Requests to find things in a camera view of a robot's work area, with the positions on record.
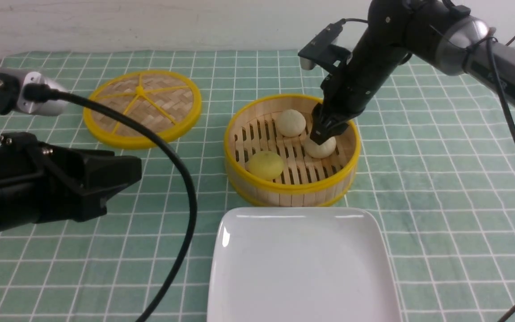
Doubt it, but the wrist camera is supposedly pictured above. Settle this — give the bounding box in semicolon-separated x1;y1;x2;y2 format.
2;68;67;116
298;19;351;74

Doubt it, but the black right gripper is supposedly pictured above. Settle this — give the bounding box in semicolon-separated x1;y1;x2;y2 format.
309;30;403;145

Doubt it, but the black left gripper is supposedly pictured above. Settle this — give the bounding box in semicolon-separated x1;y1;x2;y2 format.
0;132;142;232

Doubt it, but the yellow bamboo steamer basket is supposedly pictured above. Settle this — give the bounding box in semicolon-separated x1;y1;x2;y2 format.
224;93;361;207

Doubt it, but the green checked tablecloth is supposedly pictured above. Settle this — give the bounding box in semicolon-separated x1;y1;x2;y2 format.
0;51;515;322

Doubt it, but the white steamed bun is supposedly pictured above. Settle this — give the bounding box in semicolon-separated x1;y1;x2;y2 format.
302;137;337;159
274;109;307;137

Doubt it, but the yellow bamboo steamer lid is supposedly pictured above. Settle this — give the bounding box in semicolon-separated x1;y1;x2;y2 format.
83;70;202;149

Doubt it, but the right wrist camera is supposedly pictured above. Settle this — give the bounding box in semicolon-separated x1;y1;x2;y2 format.
298;19;351;74

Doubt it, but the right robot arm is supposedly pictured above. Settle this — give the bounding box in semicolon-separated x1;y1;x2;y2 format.
298;0;515;144

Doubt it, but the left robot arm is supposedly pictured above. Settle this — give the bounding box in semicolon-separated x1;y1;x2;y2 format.
0;68;142;232

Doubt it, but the white square plate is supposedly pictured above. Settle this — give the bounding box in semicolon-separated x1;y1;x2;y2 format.
206;207;402;322

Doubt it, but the yellow steamed bun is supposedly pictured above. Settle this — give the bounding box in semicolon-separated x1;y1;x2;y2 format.
246;151;285;181

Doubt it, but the black left camera cable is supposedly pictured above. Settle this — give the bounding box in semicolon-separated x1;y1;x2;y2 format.
24;84;198;322

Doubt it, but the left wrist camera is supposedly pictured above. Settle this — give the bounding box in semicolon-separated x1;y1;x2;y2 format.
2;68;67;116

